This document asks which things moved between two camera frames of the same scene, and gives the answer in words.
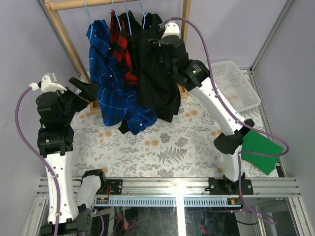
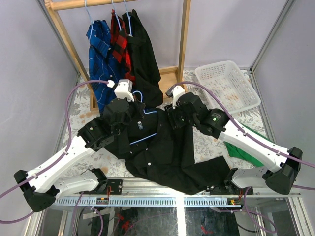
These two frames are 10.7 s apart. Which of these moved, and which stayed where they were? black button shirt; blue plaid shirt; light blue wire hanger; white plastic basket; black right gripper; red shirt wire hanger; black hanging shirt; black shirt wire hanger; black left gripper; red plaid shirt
Moved: black left gripper; light blue wire hanger; black right gripper; black button shirt
Stayed: black hanging shirt; blue plaid shirt; red plaid shirt; black shirt wire hanger; red shirt wire hanger; white plastic basket
